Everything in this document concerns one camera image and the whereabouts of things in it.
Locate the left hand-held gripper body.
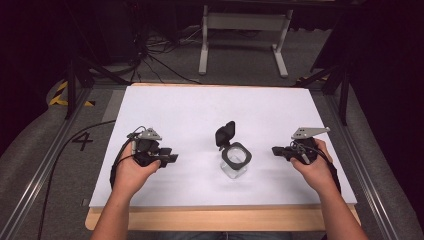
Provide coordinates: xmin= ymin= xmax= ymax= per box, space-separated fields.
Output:
xmin=126 ymin=126 xmax=169 ymax=168

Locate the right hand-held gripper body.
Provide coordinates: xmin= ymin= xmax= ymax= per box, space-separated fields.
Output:
xmin=283 ymin=126 xmax=332 ymax=165

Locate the clear jar with black lid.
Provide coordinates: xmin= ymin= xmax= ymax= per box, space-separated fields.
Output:
xmin=214 ymin=120 xmax=253 ymax=180

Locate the person's right hand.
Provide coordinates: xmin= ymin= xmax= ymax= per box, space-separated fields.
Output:
xmin=289 ymin=137 xmax=335 ymax=197

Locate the person's left hand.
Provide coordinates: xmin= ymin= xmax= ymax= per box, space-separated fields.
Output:
xmin=113 ymin=142 xmax=162 ymax=200

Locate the white board sheet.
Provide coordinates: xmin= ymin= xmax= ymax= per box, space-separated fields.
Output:
xmin=89 ymin=85 xmax=358 ymax=209

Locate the black tripod stand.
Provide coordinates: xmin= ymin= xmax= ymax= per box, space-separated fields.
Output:
xmin=292 ymin=61 xmax=352 ymax=127
xmin=64 ymin=49 xmax=132 ymax=121

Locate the yellow black hazard tape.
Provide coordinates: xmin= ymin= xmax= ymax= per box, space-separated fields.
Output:
xmin=48 ymin=80 xmax=97 ymax=108

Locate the white metal stand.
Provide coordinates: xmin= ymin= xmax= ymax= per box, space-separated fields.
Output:
xmin=198 ymin=4 xmax=295 ymax=79

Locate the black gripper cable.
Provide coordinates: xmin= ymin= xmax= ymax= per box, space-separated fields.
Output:
xmin=290 ymin=139 xmax=343 ymax=195
xmin=37 ymin=119 xmax=147 ymax=240

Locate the aluminium floor rail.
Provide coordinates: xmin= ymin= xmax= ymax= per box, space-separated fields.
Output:
xmin=0 ymin=87 xmax=94 ymax=240
xmin=324 ymin=93 xmax=401 ymax=240

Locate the bundle of floor cables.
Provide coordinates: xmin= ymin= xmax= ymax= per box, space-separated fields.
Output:
xmin=128 ymin=24 xmax=204 ymax=85

